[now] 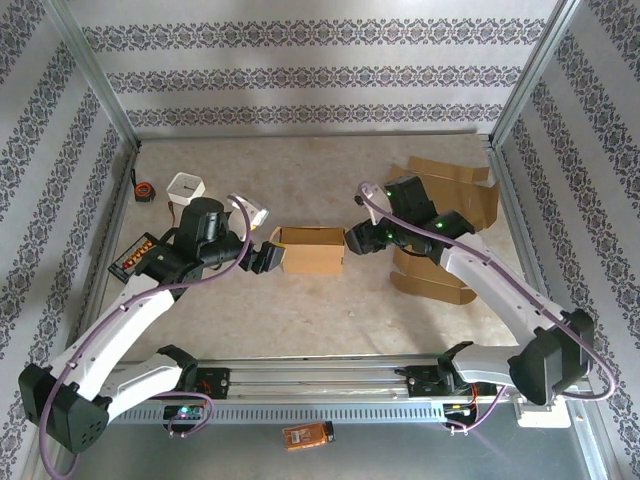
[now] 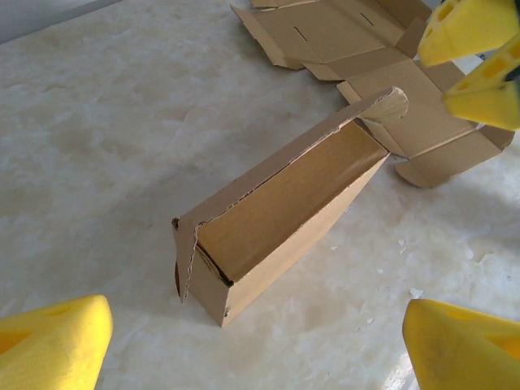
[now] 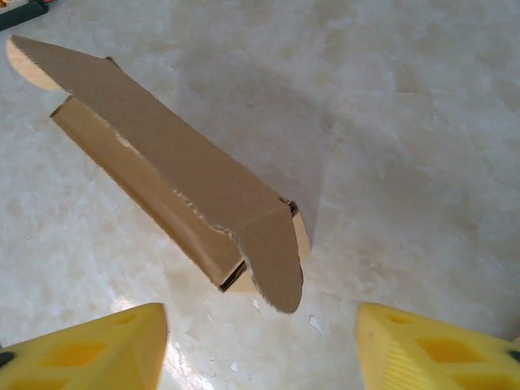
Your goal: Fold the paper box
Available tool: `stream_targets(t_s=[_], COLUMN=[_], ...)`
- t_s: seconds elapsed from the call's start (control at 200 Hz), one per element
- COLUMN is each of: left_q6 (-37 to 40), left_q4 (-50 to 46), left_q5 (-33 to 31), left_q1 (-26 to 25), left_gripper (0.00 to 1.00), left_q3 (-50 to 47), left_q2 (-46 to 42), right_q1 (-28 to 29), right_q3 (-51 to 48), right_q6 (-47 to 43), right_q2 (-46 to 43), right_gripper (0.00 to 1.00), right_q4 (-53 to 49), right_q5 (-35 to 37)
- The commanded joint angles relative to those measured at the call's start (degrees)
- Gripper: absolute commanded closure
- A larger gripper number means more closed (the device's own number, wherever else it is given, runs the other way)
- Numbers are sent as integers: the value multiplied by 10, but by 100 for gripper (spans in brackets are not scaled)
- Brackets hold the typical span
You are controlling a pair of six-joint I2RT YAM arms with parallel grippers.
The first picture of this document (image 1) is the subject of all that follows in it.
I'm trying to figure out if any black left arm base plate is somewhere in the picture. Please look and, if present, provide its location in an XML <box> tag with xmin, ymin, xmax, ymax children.
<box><xmin>187</xmin><ymin>366</ymin><xmax>232</xmax><ymax>401</ymax></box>

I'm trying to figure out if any aluminium frame post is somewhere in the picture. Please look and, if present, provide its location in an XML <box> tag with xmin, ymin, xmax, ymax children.
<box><xmin>45</xmin><ymin>0</ymin><xmax>144</xmax><ymax>150</ymax></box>
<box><xmin>487</xmin><ymin>0</ymin><xmax>589</xmax><ymax>149</ymax></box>

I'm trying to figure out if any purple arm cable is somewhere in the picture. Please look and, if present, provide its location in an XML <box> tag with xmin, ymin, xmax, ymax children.
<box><xmin>38</xmin><ymin>193</ymin><xmax>254</xmax><ymax>480</ymax></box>
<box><xmin>358</xmin><ymin>182</ymin><xmax>617</xmax><ymax>435</ymax></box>

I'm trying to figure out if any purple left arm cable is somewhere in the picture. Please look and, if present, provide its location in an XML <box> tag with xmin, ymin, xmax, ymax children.
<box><xmin>38</xmin><ymin>193</ymin><xmax>254</xmax><ymax>480</ymax></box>

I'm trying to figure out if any grey slotted cable duct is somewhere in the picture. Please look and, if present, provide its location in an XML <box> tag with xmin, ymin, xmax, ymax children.
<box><xmin>67</xmin><ymin>403</ymin><xmax>446</xmax><ymax>426</ymax></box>

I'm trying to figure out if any small board with coloured wires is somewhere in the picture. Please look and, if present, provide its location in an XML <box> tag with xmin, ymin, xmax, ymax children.
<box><xmin>442</xmin><ymin>399</ymin><xmax>480</xmax><ymax>419</ymax></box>

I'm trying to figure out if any aluminium mounting rail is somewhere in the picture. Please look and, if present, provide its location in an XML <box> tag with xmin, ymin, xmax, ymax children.
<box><xmin>47</xmin><ymin>352</ymin><xmax>594</xmax><ymax>404</ymax></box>

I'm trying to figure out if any orange black tape measure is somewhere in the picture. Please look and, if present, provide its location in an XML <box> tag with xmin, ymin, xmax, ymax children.
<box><xmin>131</xmin><ymin>168</ymin><xmax>157</xmax><ymax>203</ymax></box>

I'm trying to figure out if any aluminium side rail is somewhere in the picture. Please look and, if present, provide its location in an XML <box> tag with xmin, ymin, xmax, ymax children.
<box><xmin>67</xmin><ymin>147</ymin><xmax>144</xmax><ymax>364</ymax></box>
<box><xmin>483</xmin><ymin>137</ymin><xmax>584</xmax><ymax>361</ymax></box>

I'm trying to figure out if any brown cardboard mailer box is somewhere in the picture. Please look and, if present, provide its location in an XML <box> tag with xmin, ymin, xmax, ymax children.
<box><xmin>268</xmin><ymin>225</ymin><xmax>347</xmax><ymax>276</ymax></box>
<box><xmin>383</xmin><ymin>155</ymin><xmax>501</xmax><ymax>307</ymax></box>

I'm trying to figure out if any black board with orange connectors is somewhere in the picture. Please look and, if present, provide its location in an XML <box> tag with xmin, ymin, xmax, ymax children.
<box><xmin>108</xmin><ymin>232</ymin><xmax>166</xmax><ymax>285</ymax></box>

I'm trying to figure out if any orange foil packet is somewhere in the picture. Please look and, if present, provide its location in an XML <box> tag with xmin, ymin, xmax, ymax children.
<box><xmin>282</xmin><ymin>421</ymin><xmax>335</xmax><ymax>453</ymax></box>

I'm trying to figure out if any aluminium back rail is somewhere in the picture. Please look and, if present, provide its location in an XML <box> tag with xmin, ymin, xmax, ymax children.
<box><xmin>137</xmin><ymin>130</ymin><xmax>494</xmax><ymax>141</ymax></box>

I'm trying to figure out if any circuit board with green light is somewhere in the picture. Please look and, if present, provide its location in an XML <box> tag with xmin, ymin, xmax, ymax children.
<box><xmin>163</xmin><ymin>404</ymin><xmax>205</xmax><ymax>421</ymax></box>

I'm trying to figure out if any white square desk clock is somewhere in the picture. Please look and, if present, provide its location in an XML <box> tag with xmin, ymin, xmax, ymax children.
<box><xmin>165</xmin><ymin>172</ymin><xmax>206</xmax><ymax>208</ymax></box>

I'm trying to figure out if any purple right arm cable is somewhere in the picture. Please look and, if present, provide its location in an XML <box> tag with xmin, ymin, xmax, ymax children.
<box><xmin>358</xmin><ymin>182</ymin><xmax>617</xmax><ymax>435</ymax></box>

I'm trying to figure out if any grey metal sheet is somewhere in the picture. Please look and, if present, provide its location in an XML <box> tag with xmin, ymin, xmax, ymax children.
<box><xmin>49</xmin><ymin>422</ymin><xmax>609</xmax><ymax>480</ymax></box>

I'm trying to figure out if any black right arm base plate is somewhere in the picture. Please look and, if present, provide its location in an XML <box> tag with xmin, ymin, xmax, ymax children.
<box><xmin>405</xmin><ymin>364</ymin><xmax>498</xmax><ymax>400</ymax></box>

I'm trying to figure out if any white plastic bracket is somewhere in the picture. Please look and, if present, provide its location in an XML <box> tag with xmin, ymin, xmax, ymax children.
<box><xmin>514</xmin><ymin>392</ymin><xmax>572</xmax><ymax>430</ymax></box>

